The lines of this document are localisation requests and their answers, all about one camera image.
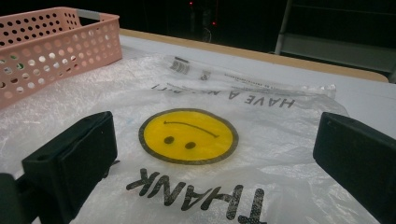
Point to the black computer tower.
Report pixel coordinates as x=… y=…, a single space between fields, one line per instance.
x=202 y=18

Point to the white desk frame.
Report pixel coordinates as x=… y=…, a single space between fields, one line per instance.
x=327 y=46

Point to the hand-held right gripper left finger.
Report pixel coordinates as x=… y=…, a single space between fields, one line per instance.
x=84 y=146

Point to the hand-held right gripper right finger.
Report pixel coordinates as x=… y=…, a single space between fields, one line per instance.
x=358 y=152

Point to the pink perforated plastic basket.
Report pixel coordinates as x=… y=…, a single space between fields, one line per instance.
x=115 y=40

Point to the clear plastic bag yellow smiley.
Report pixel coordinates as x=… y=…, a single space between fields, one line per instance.
x=264 y=149

